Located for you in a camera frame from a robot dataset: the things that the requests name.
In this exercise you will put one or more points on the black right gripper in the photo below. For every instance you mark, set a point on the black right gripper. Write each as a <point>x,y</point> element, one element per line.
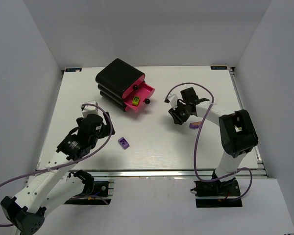
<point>176,115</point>

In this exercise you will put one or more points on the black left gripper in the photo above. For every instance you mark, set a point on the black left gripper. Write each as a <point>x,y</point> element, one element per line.
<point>98,126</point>

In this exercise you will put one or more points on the purple curved lego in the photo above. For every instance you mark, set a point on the purple curved lego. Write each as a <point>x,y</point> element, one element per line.
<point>124,143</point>

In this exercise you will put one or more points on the pink drawer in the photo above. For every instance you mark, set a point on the pink drawer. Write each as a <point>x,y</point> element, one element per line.
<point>145,91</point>
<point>130,89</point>

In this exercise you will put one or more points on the lime lego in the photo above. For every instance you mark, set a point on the lime lego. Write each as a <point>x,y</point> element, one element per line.
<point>135,101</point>

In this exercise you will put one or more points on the pink top drawer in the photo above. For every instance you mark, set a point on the pink top drawer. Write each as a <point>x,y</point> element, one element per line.
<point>130,89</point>

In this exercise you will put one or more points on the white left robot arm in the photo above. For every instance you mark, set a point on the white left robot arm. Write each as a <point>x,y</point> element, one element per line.
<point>28,209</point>

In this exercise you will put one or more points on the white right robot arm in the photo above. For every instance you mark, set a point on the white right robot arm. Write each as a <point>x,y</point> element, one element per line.
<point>237,133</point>

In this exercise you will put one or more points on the purple butterfly lego brick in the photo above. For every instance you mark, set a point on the purple butterfly lego brick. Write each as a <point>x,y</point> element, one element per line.
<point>195,125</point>

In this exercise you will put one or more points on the black drawer cabinet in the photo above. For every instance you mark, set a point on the black drawer cabinet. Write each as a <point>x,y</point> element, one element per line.
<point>114,79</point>

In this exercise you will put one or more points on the blue label right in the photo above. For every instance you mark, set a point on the blue label right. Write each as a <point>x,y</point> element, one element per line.
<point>219,67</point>

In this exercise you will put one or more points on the blue label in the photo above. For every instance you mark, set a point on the blue label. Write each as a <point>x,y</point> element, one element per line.
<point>73,70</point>
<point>219,67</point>

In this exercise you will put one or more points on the blue label left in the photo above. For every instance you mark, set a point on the blue label left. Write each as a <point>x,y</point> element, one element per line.
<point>73,70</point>

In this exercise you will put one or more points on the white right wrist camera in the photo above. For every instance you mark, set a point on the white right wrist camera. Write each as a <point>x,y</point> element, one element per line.
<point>172,100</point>

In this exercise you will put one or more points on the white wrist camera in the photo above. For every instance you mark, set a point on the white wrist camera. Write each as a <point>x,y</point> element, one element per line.
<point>172,100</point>
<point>89,109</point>

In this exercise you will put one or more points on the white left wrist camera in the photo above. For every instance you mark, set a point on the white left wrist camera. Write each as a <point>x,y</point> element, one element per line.
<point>89,109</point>

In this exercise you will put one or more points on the aluminium table edge rail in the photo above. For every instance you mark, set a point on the aluminium table edge rail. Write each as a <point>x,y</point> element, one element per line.
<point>166,173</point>

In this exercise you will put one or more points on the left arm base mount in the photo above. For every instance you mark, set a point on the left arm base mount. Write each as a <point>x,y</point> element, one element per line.
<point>101,194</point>

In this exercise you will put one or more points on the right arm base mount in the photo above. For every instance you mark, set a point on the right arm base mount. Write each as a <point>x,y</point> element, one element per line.
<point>217,194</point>

